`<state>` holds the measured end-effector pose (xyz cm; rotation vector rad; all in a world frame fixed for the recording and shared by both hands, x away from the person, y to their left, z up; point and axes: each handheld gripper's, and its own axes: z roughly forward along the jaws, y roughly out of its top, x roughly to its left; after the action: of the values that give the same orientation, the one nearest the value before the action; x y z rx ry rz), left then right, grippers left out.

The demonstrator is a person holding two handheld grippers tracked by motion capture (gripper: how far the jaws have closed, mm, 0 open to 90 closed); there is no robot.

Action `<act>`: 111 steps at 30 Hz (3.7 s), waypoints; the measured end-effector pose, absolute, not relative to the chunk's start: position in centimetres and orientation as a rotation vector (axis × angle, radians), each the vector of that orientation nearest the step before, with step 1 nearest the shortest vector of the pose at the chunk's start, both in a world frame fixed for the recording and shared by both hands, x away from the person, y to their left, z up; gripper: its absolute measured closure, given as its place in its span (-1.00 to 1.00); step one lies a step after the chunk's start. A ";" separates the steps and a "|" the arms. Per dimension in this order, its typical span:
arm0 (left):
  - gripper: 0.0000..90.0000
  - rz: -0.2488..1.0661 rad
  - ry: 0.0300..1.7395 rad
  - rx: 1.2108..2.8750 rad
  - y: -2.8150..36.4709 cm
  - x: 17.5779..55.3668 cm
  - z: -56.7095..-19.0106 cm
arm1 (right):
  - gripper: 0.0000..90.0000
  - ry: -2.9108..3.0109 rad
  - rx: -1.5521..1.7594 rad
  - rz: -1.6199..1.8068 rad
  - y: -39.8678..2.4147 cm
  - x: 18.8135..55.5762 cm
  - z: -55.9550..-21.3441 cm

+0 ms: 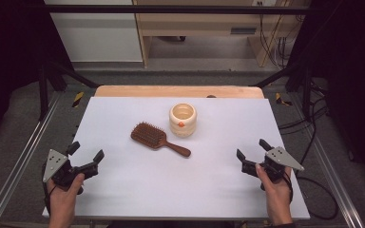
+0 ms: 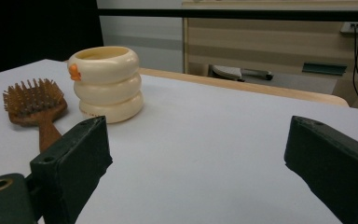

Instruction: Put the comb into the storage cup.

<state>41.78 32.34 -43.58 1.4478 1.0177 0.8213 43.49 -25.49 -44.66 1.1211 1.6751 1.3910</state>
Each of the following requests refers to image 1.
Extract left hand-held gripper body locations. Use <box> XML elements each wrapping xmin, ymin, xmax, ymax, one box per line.
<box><xmin>42</xmin><ymin>148</ymin><xmax>100</xmax><ymax>195</ymax></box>

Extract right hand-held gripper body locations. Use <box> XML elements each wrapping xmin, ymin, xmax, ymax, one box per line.
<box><xmin>240</xmin><ymin>146</ymin><xmax>305</xmax><ymax>192</ymax></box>

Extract brown wooden hairbrush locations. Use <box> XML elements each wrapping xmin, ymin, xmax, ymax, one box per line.
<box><xmin>130</xmin><ymin>122</ymin><xmax>192</xmax><ymax>159</ymax></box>

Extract cream ceramic cup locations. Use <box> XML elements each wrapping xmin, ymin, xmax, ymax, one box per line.
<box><xmin>168</xmin><ymin>103</ymin><xmax>198</xmax><ymax>139</ymax></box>

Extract person's left hand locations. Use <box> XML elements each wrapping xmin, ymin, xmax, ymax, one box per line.
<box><xmin>47</xmin><ymin>173</ymin><xmax>86</xmax><ymax>220</ymax></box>

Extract person's right hand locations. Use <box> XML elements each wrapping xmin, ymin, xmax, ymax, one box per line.
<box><xmin>255</xmin><ymin>163</ymin><xmax>294</xmax><ymax>219</ymax></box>

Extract yellow black tape strip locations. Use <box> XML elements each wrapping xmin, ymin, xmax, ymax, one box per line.
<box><xmin>71</xmin><ymin>91</ymin><xmax>86</xmax><ymax>108</ymax></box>
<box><xmin>275</xmin><ymin>92</ymin><xmax>294</xmax><ymax>107</ymax></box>

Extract black metal stand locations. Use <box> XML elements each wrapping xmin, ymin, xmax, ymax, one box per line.
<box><xmin>253</xmin><ymin>61</ymin><xmax>313</xmax><ymax>120</ymax></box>
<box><xmin>37</xmin><ymin>60</ymin><xmax>100</xmax><ymax>122</ymax></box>

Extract light wooden table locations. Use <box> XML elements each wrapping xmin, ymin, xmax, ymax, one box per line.
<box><xmin>94</xmin><ymin>85</ymin><xmax>265</xmax><ymax>99</ymax></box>

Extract white cabinet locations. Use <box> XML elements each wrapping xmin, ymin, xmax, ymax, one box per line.
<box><xmin>43</xmin><ymin>0</ymin><xmax>144</xmax><ymax>63</ymax></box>

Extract black curtain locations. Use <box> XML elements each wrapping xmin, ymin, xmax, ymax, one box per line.
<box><xmin>0</xmin><ymin>0</ymin><xmax>74</xmax><ymax>150</ymax></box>
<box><xmin>286</xmin><ymin>0</ymin><xmax>365</xmax><ymax>184</ymax></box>

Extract light wooden desk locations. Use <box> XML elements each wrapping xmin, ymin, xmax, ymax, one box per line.
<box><xmin>132</xmin><ymin>0</ymin><xmax>312</xmax><ymax>68</ymax></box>

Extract aluminium rail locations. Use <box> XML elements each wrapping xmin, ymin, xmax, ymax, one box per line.
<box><xmin>289</xmin><ymin>93</ymin><xmax>365</xmax><ymax>228</ymax></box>
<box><xmin>0</xmin><ymin>91</ymin><xmax>63</xmax><ymax>228</ymax></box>

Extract black floor cables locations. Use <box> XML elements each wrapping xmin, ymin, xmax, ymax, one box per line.
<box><xmin>278</xmin><ymin>80</ymin><xmax>330</xmax><ymax>167</ymax></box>

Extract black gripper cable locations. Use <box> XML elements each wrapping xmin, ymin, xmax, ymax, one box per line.
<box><xmin>293</xmin><ymin>175</ymin><xmax>340</xmax><ymax>221</ymax></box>

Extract bundle of desk cables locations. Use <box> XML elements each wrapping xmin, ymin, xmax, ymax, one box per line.
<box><xmin>258</xmin><ymin>1</ymin><xmax>300</xmax><ymax>69</ymax></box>

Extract black frame bar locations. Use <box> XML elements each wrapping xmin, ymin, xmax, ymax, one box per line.
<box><xmin>44</xmin><ymin>4</ymin><xmax>318</xmax><ymax>15</ymax></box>

